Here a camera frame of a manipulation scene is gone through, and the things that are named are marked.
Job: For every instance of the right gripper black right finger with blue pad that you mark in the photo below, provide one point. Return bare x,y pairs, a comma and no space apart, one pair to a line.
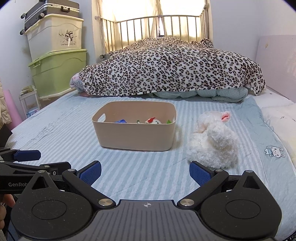
209,182

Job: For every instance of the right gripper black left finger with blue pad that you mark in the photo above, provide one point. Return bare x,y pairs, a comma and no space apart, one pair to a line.
80,183

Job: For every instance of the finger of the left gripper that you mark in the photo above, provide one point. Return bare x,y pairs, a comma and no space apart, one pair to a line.
56,168
12,155

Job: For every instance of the blue white tube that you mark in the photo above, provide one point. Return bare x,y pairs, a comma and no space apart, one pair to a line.
121,121

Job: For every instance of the person's left hand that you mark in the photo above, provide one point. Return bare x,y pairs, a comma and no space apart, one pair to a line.
8,200

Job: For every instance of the white plush rabbit toy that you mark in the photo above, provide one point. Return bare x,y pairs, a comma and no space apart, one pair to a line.
213,144

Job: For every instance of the pink rolled mat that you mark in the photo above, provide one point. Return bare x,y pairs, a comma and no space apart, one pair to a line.
12,109

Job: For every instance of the blue striped bed sheet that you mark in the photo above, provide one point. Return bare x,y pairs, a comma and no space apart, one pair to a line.
63,131

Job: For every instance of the beige plastic storage basket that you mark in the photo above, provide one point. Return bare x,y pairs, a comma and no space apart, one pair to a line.
135,134

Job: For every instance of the light green quilt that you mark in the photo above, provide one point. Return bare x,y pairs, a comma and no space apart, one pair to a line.
232,95

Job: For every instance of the green plastic storage bin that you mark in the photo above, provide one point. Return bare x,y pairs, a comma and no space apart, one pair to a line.
52,72

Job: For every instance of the white pillow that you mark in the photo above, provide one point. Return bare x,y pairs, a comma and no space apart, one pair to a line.
279,114

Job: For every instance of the white plastic storage bin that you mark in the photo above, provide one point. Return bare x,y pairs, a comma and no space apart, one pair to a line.
54,33

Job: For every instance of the leopard print blanket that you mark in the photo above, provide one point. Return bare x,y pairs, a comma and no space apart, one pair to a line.
170,64

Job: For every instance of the metal bed headboard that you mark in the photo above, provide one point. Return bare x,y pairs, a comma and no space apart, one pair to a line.
117,35

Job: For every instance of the grey hard suitcase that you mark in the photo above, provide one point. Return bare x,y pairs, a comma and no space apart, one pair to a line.
43,8

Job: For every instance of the white wire rack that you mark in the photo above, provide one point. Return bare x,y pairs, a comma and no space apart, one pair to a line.
29,101

